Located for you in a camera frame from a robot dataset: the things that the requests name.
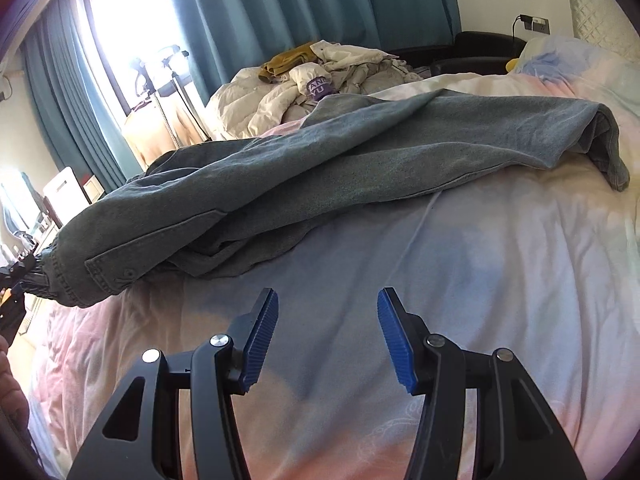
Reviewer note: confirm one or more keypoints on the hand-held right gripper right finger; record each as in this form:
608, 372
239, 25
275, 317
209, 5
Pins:
395, 340

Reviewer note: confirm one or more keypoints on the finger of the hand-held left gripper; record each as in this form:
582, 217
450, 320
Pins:
22, 264
20, 288

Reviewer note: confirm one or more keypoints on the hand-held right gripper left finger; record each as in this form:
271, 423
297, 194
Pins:
260, 340

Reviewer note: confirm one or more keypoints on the blue denim jeans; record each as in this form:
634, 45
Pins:
325, 160

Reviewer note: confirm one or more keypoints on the person's left hand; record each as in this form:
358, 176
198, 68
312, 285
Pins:
9, 375

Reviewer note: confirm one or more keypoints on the desk mirror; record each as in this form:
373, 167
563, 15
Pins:
15, 195

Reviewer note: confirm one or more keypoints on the white chair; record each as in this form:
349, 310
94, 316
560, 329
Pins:
62, 195

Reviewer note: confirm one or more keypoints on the pastel tie-dye duvet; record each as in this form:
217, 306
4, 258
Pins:
500, 260

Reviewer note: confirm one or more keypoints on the narrow teal curtain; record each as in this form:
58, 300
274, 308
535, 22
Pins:
65, 110

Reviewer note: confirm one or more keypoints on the peach cloth cover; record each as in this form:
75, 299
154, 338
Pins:
150, 140

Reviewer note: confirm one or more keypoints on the cream down jacket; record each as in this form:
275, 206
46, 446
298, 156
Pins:
250, 105

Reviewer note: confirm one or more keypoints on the window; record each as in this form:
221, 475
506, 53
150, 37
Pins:
130, 25

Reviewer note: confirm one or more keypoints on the white printed garment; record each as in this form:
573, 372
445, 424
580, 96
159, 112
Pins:
405, 69

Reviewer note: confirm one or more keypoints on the mustard yellow garment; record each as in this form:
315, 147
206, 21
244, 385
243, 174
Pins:
282, 62

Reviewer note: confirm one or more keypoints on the yellow plush toy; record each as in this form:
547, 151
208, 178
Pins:
512, 65

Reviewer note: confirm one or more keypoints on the black sofa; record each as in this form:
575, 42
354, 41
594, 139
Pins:
480, 45

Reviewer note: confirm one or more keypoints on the wide teal curtain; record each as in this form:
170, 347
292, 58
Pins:
300, 5

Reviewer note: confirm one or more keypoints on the black charger plug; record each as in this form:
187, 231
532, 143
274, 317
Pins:
524, 19

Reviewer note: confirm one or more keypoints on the wall socket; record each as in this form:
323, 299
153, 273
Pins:
540, 26

